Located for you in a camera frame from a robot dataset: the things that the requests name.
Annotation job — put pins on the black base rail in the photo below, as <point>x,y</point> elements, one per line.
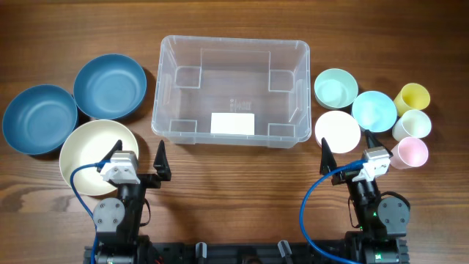
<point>281,252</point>

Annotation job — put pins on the pink small bowl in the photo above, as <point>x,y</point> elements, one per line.
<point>340,130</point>

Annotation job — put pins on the cream cup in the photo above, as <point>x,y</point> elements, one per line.
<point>413,123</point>

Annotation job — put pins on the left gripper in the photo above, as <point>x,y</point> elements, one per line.
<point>153,180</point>

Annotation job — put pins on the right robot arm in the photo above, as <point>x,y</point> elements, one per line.
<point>382,216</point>

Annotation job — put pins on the yellow cup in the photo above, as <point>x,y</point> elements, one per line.
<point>412,96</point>

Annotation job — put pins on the dark blue bowl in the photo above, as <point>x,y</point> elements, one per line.
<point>39,120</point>
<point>111,87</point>

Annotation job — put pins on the clear plastic storage container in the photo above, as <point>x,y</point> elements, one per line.
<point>198,76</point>

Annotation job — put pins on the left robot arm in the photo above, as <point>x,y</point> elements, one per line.
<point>118,219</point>

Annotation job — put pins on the cream large bowl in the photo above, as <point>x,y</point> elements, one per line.
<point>88,144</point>

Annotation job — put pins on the mint green small bowl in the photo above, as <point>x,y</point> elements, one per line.
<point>335,88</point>

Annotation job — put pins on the light blue small bowl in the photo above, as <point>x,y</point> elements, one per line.
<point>374,111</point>

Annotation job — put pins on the pink cup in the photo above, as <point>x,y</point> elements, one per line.
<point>410,152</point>

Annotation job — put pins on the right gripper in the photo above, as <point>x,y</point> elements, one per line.
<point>329,163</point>

